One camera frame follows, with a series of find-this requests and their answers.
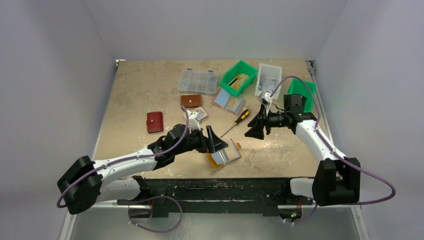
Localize mustard yellow card holder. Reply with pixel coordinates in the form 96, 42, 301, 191
206, 138, 243, 169

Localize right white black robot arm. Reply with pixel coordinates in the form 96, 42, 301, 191
245, 92, 361, 206

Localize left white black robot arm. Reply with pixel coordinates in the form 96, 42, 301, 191
56, 124, 229, 215

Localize beige card holder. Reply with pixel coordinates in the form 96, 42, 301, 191
187, 106, 208, 123

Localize cards in white bin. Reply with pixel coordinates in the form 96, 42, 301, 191
257, 75, 278, 93

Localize brown leather card holder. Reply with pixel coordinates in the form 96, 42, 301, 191
180, 94, 202, 108

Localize stack of loose cards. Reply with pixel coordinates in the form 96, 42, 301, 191
211, 89, 248, 116

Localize cards in green bin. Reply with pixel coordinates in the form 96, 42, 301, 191
228, 73, 250, 91

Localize red leather card holder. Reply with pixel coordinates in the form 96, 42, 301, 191
146, 111, 164, 134

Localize green bin with cards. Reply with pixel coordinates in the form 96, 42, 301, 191
219, 60, 258, 97

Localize yellow black screwdriver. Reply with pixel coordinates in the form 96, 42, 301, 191
220, 109, 251, 138

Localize green bin right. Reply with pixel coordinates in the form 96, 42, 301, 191
287, 78, 317, 113

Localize white plastic bin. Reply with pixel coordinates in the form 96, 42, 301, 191
254, 63, 283, 97

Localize clear plastic organizer box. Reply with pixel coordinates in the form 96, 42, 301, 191
178, 68, 219, 96

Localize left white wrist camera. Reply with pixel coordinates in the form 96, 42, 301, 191
187, 111, 201, 131

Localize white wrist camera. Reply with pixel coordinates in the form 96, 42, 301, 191
187, 111, 201, 131
258, 92, 273, 117

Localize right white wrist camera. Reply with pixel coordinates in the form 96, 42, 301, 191
258, 92, 273, 117

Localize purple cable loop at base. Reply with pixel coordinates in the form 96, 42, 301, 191
128, 194, 183, 234

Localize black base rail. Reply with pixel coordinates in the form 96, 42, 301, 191
117, 177, 313, 218

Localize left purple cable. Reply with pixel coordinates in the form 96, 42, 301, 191
56, 105, 190, 209

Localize aluminium frame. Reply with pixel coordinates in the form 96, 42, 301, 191
60, 200, 369, 240

